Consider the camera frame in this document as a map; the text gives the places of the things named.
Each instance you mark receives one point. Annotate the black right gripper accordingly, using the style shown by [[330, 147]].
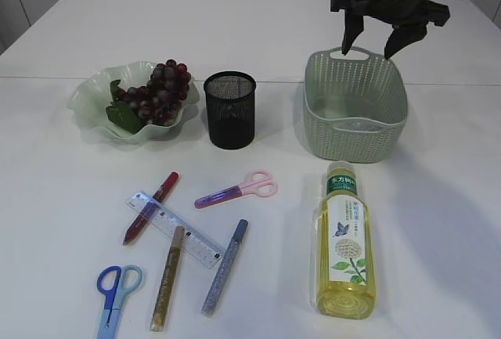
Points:
[[408, 18]]

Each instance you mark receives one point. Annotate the clear plastic sheet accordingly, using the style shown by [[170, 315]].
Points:
[[359, 124]]

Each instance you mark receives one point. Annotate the purple artificial grape bunch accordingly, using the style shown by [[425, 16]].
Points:
[[156, 102]]

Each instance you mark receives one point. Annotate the yellow tea bottle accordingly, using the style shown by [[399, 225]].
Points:
[[345, 285]]

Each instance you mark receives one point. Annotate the green plastic woven basket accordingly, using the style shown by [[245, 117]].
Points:
[[337, 88]]

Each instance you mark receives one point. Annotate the black mesh pen holder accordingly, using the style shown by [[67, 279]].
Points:
[[230, 106]]

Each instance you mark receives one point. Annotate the clear plastic ruler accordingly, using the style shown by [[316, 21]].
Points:
[[196, 243]]

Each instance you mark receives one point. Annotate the red glitter glue pen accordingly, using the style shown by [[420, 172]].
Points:
[[143, 218]]

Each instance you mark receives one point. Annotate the silver blue glitter glue pen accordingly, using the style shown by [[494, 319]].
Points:
[[222, 275]]

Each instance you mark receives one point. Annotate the gold glitter glue pen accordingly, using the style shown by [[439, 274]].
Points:
[[167, 281]]

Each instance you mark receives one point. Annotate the pink purple scissors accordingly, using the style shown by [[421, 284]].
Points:
[[259, 183]]

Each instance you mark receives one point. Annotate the green wavy glass bowl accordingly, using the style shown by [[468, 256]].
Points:
[[91, 98]]

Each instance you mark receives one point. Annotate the blue scissors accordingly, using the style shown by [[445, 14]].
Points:
[[115, 297]]

